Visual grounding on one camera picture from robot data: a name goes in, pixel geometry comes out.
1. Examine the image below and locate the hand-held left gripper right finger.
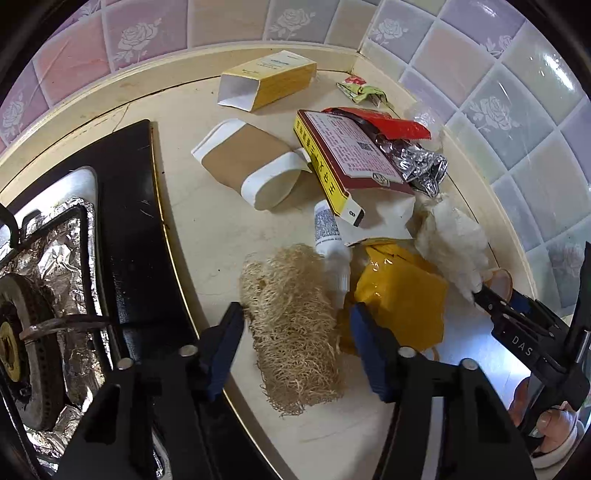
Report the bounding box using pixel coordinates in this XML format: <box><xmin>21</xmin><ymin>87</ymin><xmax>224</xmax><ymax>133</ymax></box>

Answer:
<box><xmin>348</xmin><ymin>302</ymin><xmax>539</xmax><ymax>480</ymax></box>

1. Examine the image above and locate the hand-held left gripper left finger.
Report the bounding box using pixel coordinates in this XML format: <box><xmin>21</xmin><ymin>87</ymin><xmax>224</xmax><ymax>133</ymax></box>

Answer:
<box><xmin>55</xmin><ymin>302</ymin><xmax>245</xmax><ymax>480</ymax></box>

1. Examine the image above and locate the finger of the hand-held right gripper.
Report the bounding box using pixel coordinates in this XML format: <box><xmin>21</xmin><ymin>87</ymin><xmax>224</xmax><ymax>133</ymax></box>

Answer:
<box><xmin>472</xmin><ymin>285</ymin><xmax>555</xmax><ymax>337</ymax></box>
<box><xmin>509</xmin><ymin>290</ymin><xmax>572</xmax><ymax>330</ymax></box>

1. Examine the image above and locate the beige loofah sponge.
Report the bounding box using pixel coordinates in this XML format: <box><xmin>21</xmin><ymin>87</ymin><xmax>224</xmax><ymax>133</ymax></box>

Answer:
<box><xmin>239</xmin><ymin>243</ymin><xmax>348</xmax><ymax>416</ymax></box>

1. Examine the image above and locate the white plastic wrap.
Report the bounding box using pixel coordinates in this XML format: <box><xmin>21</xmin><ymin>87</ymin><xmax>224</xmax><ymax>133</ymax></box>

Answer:
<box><xmin>413</xmin><ymin>193</ymin><xmax>491</xmax><ymax>305</ymax></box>

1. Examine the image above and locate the red snack wrapper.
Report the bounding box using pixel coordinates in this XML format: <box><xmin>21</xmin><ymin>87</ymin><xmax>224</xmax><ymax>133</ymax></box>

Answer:
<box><xmin>322</xmin><ymin>106</ymin><xmax>431</xmax><ymax>140</ymax></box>

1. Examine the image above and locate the yellow white carton box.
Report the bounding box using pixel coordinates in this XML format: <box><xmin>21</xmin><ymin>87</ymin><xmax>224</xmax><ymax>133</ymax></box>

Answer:
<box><xmin>217</xmin><ymin>50</ymin><xmax>318</xmax><ymax>112</ymax></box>

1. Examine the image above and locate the person's right forearm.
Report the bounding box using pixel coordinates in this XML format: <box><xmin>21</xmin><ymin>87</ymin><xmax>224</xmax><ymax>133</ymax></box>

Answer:
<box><xmin>531</xmin><ymin>443</ymin><xmax>580</xmax><ymax>469</ymax></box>

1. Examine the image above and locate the person's right hand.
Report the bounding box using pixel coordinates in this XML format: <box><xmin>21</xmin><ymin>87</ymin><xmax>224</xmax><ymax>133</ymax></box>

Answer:
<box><xmin>508</xmin><ymin>376</ymin><xmax>583</xmax><ymax>455</ymax></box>

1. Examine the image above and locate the beige round lid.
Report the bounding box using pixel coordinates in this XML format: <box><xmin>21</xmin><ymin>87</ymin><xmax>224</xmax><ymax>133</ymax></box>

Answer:
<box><xmin>480</xmin><ymin>268</ymin><xmax>514</xmax><ymax>301</ymax></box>

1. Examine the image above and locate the yellow plastic bag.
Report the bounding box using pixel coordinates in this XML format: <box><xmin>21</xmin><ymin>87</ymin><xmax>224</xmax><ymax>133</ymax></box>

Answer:
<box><xmin>337</xmin><ymin>243</ymin><xmax>450</xmax><ymax>358</ymax></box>

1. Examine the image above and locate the white squeeze tube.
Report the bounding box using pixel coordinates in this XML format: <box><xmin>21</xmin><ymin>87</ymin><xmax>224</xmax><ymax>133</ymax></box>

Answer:
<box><xmin>314</xmin><ymin>200</ymin><xmax>354</xmax><ymax>310</ymax></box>

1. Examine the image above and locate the white paper packet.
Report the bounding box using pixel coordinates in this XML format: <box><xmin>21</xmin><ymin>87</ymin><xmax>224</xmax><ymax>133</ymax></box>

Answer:
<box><xmin>344</xmin><ymin>191</ymin><xmax>416</xmax><ymax>247</ymax></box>

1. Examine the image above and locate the black glass gas stove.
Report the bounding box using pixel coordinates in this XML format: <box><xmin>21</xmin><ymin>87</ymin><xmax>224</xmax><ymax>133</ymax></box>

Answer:
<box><xmin>0</xmin><ymin>119</ymin><xmax>287</xmax><ymax>480</ymax></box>

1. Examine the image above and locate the crumpled silver foil wrapper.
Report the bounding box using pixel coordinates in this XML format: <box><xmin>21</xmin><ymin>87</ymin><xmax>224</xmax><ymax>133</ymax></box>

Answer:
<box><xmin>374</xmin><ymin>134</ymin><xmax>450</xmax><ymax>198</ymax></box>

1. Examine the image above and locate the aluminium foil stove liner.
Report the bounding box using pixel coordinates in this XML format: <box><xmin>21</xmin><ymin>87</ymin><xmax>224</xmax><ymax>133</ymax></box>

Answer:
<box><xmin>0</xmin><ymin>196</ymin><xmax>121</xmax><ymax>462</ymax></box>

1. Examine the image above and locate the black pan support grate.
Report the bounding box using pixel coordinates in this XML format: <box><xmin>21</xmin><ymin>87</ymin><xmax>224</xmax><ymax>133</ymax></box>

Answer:
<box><xmin>0</xmin><ymin>203</ymin><xmax>116</xmax><ymax>352</ymax></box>

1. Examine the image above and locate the flattened brown white paper cup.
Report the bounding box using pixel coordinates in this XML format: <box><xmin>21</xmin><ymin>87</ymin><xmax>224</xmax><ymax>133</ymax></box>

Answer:
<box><xmin>191</xmin><ymin>118</ymin><xmax>314</xmax><ymax>212</ymax></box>

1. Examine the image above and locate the red yellow flat box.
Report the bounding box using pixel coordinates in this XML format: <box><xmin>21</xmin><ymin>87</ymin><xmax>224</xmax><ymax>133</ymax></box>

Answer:
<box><xmin>294</xmin><ymin>109</ymin><xmax>416</xmax><ymax>228</ymax></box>

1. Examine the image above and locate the clear plastic bag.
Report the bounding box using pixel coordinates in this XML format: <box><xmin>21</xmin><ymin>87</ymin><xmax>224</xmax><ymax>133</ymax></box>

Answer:
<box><xmin>388</xmin><ymin>99</ymin><xmax>446</xmax><ymax>153</ymax></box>

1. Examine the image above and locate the round gas burner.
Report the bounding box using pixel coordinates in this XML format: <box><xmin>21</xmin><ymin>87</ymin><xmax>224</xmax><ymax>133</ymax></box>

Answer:
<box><xmin>0</xmin><ymin>272</ymin><xmax>65</xmax><ymax>432</ymax></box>

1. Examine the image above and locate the green red crumpled wrapper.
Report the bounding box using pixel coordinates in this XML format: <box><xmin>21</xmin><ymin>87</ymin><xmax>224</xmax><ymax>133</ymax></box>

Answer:
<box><xmin>335</xmin><ymin>74</ymin><xmax>387</xmax><ymax>104</ymax></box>

